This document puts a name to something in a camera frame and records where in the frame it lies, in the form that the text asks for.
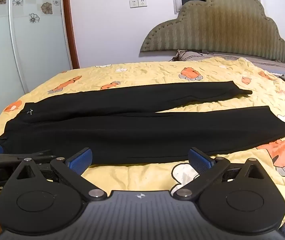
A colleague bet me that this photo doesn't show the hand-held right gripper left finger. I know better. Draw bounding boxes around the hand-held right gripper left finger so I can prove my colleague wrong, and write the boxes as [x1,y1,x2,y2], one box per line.
[15,148,107,201]

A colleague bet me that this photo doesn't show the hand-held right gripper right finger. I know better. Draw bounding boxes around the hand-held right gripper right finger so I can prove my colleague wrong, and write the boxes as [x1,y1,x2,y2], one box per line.
[174,148,266,201]

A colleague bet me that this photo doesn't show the black pants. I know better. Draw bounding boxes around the black pants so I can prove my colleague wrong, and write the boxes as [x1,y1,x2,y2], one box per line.
[0,81,285,166]

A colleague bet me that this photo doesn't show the yellow printed blanket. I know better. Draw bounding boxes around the yellow printed blanket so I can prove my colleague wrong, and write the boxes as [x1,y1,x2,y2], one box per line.
[0,56,285,233]

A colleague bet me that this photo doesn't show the flower-print wardrobe door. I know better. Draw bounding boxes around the flower-print wardrobe door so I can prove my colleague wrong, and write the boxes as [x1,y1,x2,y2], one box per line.
[0,0,69,133]

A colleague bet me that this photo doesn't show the grey patterned pillow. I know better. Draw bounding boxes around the grey patterned pillow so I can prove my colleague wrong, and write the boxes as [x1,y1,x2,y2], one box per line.
[171,49,285,69]

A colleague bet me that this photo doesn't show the olive upholstered headboard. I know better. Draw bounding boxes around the olive upholstered headboard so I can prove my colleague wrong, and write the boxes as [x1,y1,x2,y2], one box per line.
[140,0,285,64]

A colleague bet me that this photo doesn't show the brown wooden wardrobe frame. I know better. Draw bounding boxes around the brown wooden wardrobe frame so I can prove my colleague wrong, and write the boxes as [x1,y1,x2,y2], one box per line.
[61,0,80,69]

